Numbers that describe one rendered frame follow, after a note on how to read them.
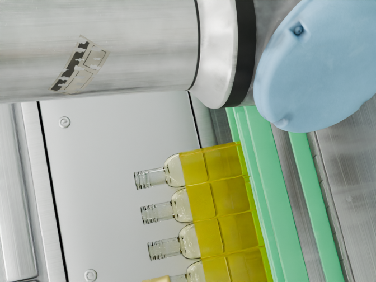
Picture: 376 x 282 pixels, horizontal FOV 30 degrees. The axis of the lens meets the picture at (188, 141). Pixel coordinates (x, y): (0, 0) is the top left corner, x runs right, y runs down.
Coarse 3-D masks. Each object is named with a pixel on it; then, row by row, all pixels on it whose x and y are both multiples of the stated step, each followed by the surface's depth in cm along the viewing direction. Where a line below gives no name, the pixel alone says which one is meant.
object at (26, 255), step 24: (0, 120) 128; (216, 120) 133; (0, 144) 127; (24, 144) 129; (0, 168) 126; (24, 168) 128; (0, 192) 125; (24, 192) 125; (0, 216) 124; (24, 216) 124; (0, 240) 123; (24, 240) 123; (0, 264) 124; (24, 264) 122
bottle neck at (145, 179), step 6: (156, 168) 113; (162, 168) 113; (138, 174) 113; (144, 174) 112; (150, 174) 112; (156, 174) 112; (162, 174) 112; (138, 180) 112; (144, 180) 112; (150, 180) 112; (156, 180) 112; (162, 180) 113; (138, 186) 112; (144, 186) 113; (150, 186) 113
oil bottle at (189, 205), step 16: (240, 176) 112; (176, 192) 111; (192, 192) 110; (208, 192) 110; (224, 192) 110; (240, 192) 111; (176, 208) 110; (192, 208) 110; (208, 208) 110; (224, 208) 110; (240, 208) 110
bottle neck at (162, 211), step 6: (156, 204) 112; (162, 204) 111; (168, 204) 111; (144, 210) 111; (150, 210) 111; (156, 210) 111; (162, 210) 111; (168, 210) 111; (144, 216) 111; (150, 216) 111; (156, 216) 111; (162, 216) 111; (168, 216) 111; (144, 222) 111; (150, 222) 111
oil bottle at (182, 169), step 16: (224, 144) 113; (240, 144) 113; (176, 160) 112; (192, 160) 112; (208, 160) 112; (224, 160) 112; (240, 160) 112; (176, 176) 111; (192, 176) 111; (208, 176) 111; (224, 176) 112
